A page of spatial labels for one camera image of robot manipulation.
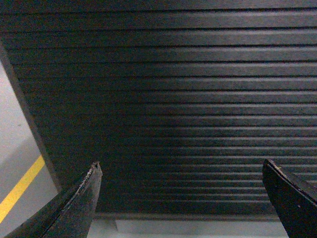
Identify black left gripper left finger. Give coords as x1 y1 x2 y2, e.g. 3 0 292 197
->
6 162 102 238

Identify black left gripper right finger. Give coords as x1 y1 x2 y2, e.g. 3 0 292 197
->
262 159 317 238

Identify dark slatted checkout counter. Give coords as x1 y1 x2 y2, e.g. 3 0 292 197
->
0 0 317 219

